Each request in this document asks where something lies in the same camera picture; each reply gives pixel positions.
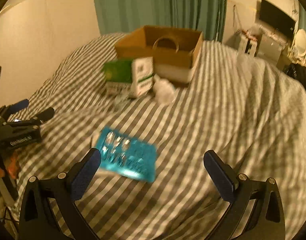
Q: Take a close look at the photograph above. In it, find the teal blister pack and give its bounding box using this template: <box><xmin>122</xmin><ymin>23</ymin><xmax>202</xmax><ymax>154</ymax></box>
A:
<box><xmin>91</xmin><ymin>126</ymin><xmax>157</xmax><ymax>183</ymax></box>

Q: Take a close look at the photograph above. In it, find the green and white carton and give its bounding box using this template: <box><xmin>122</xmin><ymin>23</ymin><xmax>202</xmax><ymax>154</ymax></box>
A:
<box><xmin>103</xmin><ymin>57</ymin><xmax>154</xmax><ymax>98</ymax></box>

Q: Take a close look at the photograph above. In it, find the white crumpled plastic wrap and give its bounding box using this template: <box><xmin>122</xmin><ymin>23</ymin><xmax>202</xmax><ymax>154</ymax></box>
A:
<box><xmin>153</xmin><ymin>74</ymin><xmax>175</xmax><ymax>105</ymax></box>

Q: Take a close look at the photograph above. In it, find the brown tape roll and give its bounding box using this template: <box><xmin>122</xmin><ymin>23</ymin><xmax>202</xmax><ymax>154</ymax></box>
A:
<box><xmin>152</xmin><ymin>35</ymin><xmax>180</xmax><ymax>53</ymax></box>

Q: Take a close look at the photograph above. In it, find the green curtain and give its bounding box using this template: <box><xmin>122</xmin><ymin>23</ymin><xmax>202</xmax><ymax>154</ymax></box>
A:
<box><xmin>94</xmin><ymin>0</ymin><xmax>227</xmax><ymax>42</ymax></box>

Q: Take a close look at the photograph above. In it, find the brown cardboard box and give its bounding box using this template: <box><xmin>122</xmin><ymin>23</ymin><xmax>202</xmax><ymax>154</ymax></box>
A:
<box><xmin>114</xmin><ymin>25</ymin><xmax>203</xmax><ymax>86</ymax></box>

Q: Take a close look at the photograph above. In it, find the black bag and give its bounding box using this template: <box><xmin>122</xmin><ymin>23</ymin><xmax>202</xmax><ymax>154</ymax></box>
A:
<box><xmin>283</xmin><ymin>63</ymin><xmax>306</xmax><ymax>90</ymax></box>

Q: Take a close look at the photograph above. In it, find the grey cabinet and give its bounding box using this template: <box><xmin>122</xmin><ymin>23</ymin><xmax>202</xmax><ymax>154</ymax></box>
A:
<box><xmin>256</xmin><ymin>34</ymin><xmax>283</xmax><ymax>65</ymax></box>

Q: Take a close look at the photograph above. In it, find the white round mirror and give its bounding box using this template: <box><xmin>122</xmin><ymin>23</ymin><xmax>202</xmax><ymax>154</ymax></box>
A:
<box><xmin>293</xmin><ymin>29</ymin><xmax>306</xmax><ymax>57</ymax></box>

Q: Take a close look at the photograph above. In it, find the black wall television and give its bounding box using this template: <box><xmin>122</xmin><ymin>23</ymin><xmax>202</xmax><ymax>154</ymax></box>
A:
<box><xmin>259</xmin><ymin>0</ymin><xmax>295</xmax><ymax>40</ymax></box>

